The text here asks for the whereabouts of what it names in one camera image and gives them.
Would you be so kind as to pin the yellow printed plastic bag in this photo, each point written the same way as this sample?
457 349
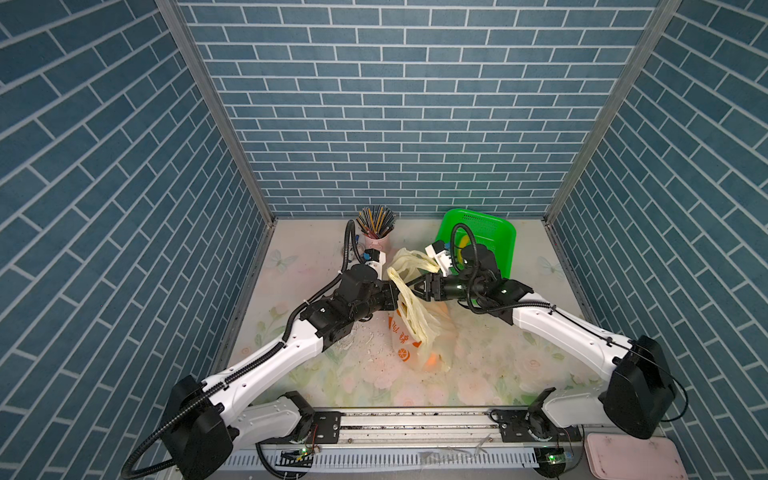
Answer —
423 335

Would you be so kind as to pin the bundle of coloured pencils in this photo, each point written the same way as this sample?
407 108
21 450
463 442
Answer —
376 222

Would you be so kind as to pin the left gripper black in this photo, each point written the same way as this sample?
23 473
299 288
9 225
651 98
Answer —
390 295

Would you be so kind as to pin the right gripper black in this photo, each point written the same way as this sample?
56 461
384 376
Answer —
431 280

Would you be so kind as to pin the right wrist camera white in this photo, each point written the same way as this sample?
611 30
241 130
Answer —
439 251

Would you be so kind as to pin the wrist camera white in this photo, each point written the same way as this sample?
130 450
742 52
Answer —
439 251
375 259

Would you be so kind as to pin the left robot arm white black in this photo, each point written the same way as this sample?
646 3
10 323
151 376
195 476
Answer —
270 372

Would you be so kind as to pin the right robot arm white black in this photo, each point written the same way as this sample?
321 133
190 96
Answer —
638 387

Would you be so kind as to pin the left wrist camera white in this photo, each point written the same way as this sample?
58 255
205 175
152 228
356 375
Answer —
375 259

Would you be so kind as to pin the green plastic basket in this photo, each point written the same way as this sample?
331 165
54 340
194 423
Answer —
496 234

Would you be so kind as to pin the pink pencil cup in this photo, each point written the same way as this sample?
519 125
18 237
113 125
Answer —
379 244

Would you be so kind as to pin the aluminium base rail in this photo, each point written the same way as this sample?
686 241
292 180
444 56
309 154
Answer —
294 439

